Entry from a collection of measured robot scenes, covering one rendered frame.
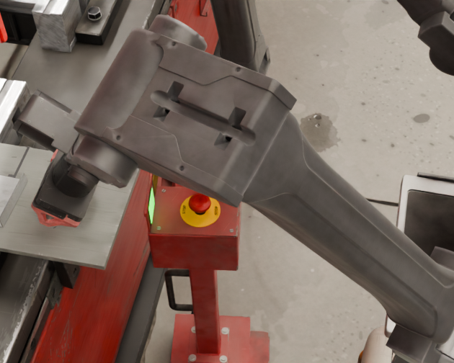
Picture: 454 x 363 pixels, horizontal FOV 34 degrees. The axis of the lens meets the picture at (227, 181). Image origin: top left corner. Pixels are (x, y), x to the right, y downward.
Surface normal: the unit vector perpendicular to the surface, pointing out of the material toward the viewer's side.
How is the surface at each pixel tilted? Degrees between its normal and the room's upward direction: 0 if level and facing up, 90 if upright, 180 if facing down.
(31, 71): 0
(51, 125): 37
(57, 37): 90
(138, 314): 0
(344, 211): 65
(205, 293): 90
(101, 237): 0
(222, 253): 90
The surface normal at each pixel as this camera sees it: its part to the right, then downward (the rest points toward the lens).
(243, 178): 0.65, 0.24
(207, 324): -0.05, 0.79
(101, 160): 0.04, -0.14
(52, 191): 0.48, -0.43
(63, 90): -0.01, -0.61
